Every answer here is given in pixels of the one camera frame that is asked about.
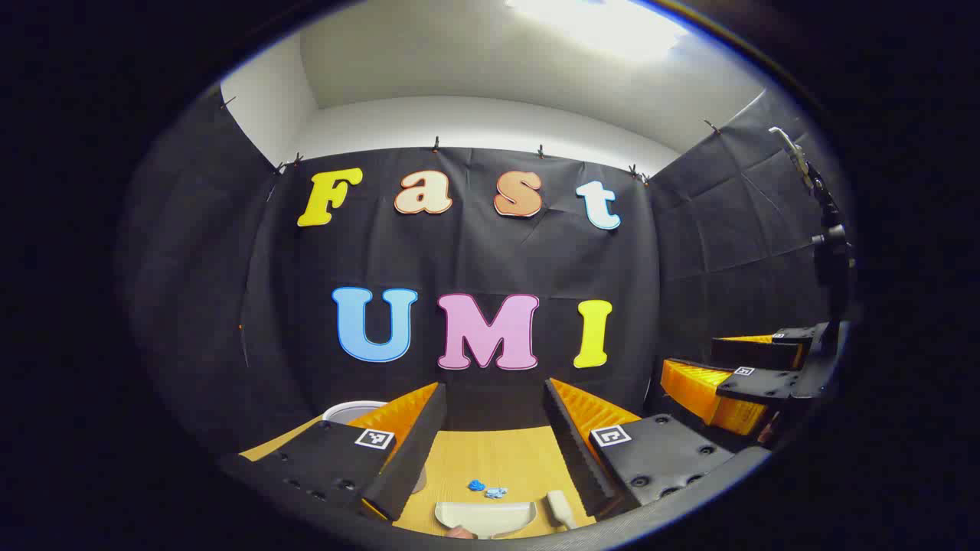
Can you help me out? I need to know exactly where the grey dustpan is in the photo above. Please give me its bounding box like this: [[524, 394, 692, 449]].
[[434, 501, 538, 540]]

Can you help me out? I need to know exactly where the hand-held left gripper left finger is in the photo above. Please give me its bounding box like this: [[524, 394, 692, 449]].
[[239, 383, 448, 523]]

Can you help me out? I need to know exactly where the small grey broom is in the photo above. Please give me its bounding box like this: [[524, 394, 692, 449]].
[[545, 490, 579, 530]]

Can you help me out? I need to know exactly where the wooden desktop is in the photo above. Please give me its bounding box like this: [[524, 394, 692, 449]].
[[239, 417, 598, 540]]

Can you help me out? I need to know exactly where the white garbage bin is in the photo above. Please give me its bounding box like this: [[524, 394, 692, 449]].
[[322, 400, 427, 494]]

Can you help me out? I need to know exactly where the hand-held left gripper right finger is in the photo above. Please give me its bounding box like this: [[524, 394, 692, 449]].
[[542, 377, 736, 517]]

